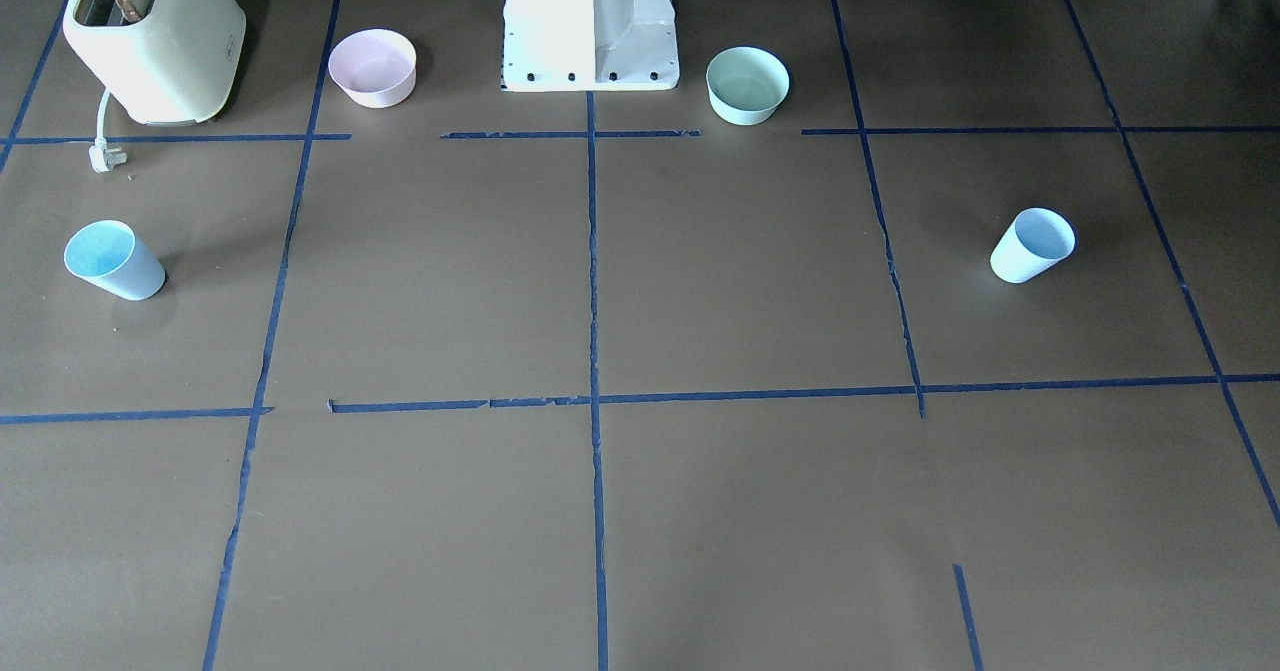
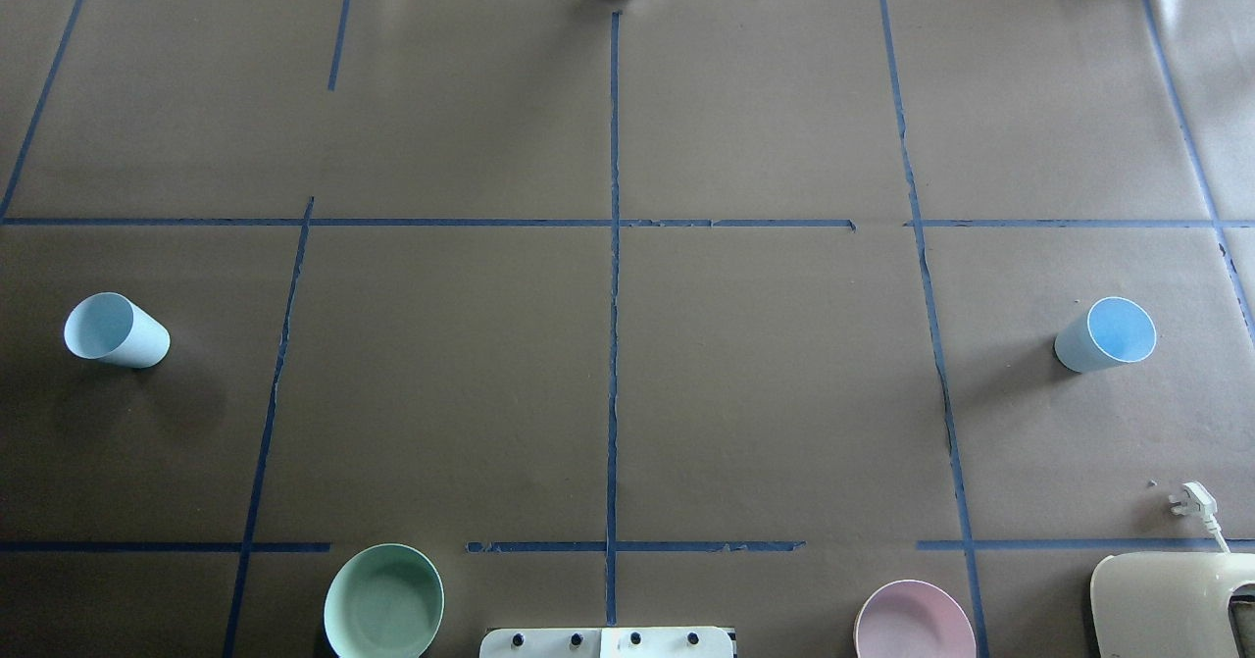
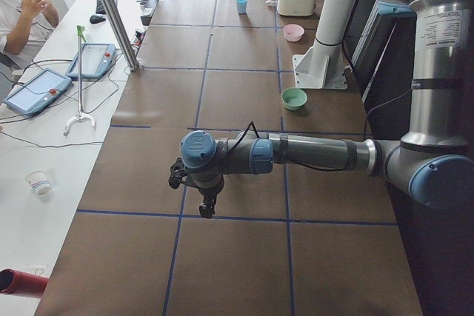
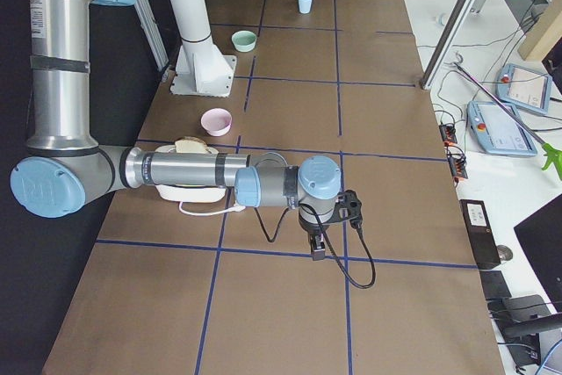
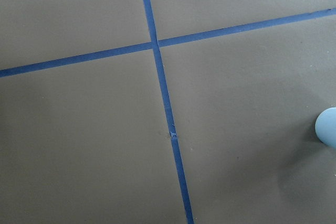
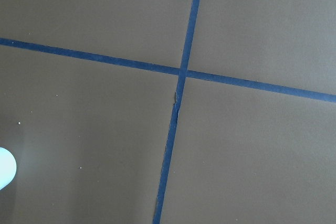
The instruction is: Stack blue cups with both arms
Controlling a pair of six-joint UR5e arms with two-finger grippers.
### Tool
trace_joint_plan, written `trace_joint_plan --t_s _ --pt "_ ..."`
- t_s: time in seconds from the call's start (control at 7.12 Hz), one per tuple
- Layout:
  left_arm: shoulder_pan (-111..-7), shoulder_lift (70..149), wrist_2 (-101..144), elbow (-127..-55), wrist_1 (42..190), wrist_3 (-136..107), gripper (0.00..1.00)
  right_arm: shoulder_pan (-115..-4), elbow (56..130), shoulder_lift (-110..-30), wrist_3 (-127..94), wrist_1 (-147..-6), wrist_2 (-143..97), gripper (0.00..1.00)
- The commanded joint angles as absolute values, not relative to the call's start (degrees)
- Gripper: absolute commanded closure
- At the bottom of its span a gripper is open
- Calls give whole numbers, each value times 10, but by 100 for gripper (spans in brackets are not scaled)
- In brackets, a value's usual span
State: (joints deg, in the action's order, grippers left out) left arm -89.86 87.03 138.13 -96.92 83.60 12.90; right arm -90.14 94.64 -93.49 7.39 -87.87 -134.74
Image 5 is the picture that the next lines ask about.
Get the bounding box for light blue cup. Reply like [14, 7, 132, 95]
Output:
[315, 108, 336, 148]

